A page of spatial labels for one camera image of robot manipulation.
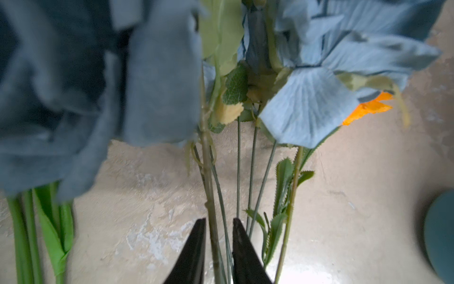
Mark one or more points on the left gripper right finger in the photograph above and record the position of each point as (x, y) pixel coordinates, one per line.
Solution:
(247, 266)

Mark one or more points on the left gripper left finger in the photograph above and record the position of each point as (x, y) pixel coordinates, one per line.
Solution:
(190, 265)

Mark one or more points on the pale blue rose bouquet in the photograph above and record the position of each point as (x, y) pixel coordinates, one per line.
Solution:
(76, 75)

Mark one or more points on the teal ceramic vase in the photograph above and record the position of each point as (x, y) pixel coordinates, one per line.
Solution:
(438, 232)

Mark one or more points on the orange marigold flower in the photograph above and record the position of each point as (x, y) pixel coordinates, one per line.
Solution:
(375, 106)

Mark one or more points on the tulip bunch with green leaves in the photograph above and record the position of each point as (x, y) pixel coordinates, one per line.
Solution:
(38, 211)

